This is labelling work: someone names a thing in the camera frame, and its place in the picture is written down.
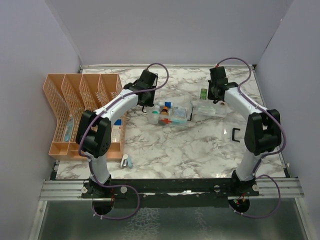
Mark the cotton swab pack teal header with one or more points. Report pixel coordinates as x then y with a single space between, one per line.
179 122

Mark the white disinfectant bottle green label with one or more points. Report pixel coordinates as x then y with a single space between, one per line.
155 114

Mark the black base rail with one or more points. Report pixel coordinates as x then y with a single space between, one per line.
166 193

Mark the brown bottle orange cap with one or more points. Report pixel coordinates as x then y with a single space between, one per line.
163 119

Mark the white teal thermometer case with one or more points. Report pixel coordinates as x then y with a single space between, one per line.
126 161

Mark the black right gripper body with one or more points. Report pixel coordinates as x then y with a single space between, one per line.
211 93

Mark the white gauze pouch blue print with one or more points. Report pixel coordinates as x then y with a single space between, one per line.
116 131

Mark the orange plastic file organizer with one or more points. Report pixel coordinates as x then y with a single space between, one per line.
70 95

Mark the clear box lid black handle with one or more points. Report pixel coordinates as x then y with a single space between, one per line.
231 134

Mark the clear plastic tray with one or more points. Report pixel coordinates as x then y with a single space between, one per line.
221 111

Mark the small items pack teal header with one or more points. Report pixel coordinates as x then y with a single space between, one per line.
180 112

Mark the clear plastic medicine box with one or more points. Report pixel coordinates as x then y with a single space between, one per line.
178 100

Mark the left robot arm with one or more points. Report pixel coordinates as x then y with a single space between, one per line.
94 134

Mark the teal white dressing packet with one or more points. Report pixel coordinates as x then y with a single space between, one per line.
206 109

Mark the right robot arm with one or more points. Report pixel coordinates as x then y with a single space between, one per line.
262 133

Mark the small green packet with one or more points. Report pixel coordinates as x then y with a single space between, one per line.
203 94

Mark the blue item in organizer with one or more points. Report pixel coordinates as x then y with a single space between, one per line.
68 129

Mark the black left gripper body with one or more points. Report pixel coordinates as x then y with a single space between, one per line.
149 101

